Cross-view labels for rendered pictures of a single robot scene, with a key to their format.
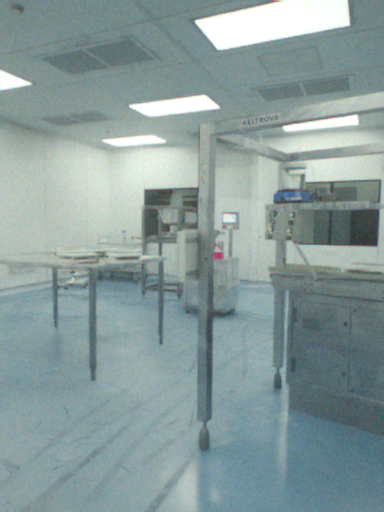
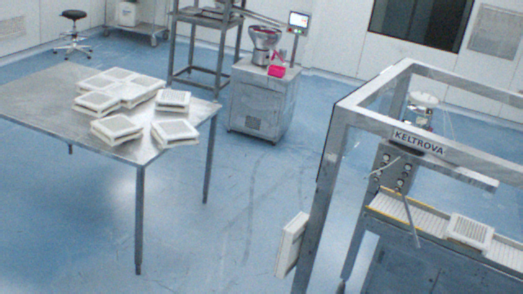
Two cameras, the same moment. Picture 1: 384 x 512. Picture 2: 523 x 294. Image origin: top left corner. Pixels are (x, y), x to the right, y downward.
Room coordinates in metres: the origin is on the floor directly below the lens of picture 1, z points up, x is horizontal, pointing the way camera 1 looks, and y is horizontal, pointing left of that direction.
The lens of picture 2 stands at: (0.37, 0.49, 2.35)
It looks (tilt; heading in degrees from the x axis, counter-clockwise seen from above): 27 degrees down; 350
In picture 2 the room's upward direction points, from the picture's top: 10 degrees clockwise
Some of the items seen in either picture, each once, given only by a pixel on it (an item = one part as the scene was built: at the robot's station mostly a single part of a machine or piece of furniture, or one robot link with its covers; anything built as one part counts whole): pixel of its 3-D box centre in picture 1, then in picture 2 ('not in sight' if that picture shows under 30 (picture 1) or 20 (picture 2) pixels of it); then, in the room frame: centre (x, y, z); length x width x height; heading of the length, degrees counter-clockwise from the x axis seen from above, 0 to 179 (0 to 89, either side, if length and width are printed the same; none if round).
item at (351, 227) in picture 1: (336, 213); (422, 4); (7.07, -2.59, 1.43); 1.38 x 0.01 x 1.16; 66
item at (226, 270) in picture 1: (211, 284); (262, 100); (5.30, -0.27, 0.38); 0.63 x 0.57 x 0.76; 66
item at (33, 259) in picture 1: (69, 258); (97, 104); (3.67, 1.17, 0.87); 1.50 x 1.10 x 0.04; 64
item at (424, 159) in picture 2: (323, 207); (443, 154); (2.47, -0.82, 1.32); 0.62 x 0.38 x 0.04; 54
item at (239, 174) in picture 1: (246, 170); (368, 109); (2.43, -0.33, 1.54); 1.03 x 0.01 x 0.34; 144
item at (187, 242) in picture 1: (190, 256); (292, 246); (2.01, 0.01, 1.04); 0.17 x 0.06 x 0.26; 144
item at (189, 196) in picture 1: (170, 214); not in sight; (8.44, 0.48, 1.43); 1.32 x 0.01 x 1.11; 66
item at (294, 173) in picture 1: (294, 175); (419, 110); (2.54, -0.65, 1.52); 0.15 x 0.15 x 0.19
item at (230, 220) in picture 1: (229, 234); (295, 40); (5.35, -0.52, 1.07); 0.23 x 0.10 x 0.62; 66
